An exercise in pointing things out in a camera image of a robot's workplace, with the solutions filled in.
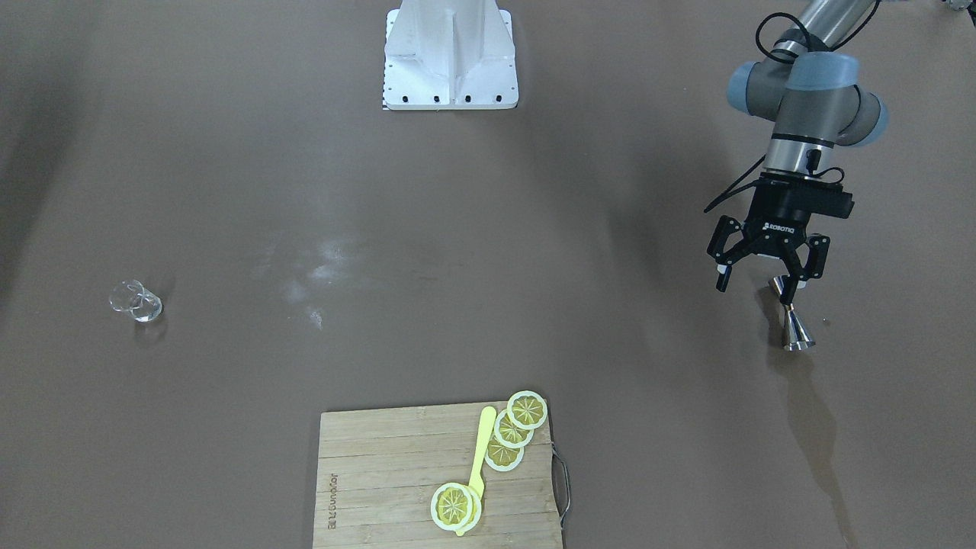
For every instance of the wooden cutting board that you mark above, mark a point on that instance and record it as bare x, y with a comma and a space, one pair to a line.
379, 468

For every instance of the steel double jigger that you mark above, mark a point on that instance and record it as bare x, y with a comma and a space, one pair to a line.
796, 337

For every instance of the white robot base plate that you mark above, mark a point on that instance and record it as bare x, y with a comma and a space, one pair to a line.
442, 55

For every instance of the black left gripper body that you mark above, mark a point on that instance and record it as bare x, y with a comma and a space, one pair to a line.
779, 227

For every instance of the lemon slice middle of row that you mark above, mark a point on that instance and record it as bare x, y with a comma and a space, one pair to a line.
510, 435

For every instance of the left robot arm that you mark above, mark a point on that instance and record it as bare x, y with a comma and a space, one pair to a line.
809, 90

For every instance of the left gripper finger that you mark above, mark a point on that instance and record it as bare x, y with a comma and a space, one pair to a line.
803, 262
731, 241

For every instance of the small clear glass cup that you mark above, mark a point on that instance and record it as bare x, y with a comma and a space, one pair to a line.
133, 299

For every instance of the lemon slice on fork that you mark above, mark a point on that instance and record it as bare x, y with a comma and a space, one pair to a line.
455, 507

